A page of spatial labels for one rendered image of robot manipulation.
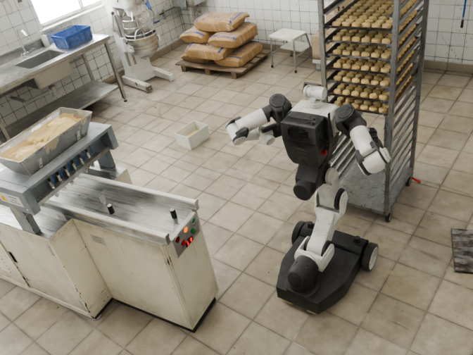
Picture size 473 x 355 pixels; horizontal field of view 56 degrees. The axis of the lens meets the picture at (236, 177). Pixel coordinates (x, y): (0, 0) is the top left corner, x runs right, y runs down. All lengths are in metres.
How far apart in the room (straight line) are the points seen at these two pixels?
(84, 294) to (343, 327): 1.66
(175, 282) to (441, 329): 1.59
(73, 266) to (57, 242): 0.23
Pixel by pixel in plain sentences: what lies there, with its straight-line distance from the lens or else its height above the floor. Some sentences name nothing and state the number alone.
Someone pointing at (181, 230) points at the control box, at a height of 0.84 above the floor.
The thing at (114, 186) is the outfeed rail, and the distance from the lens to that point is 2.91.
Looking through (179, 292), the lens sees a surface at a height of 0.45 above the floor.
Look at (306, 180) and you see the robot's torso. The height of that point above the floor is 0.91.
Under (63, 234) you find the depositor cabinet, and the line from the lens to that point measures 2.86.
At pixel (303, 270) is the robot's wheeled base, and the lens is 2.79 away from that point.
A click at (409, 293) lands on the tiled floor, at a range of 3.16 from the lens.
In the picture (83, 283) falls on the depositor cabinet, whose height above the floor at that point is 0.39.
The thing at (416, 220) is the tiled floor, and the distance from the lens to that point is 3.65.
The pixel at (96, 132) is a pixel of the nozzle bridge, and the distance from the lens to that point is 2.92.
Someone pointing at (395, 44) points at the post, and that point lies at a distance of 2.79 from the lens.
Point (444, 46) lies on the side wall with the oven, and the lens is 5.84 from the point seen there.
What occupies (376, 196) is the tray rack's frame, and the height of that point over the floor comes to 0.15.
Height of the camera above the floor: 2.44
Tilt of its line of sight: 36 degrees down
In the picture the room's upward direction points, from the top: 11 degrees counter-clockwise
